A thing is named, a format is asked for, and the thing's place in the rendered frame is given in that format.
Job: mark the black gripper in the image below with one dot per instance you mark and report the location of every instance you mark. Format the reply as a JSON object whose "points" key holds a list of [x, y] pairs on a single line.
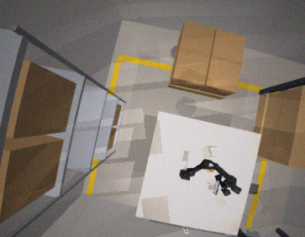
{"points": [[226, 191]]}

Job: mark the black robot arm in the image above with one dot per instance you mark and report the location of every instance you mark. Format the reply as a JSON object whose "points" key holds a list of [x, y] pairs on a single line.
{"points": [[229, 181]]}

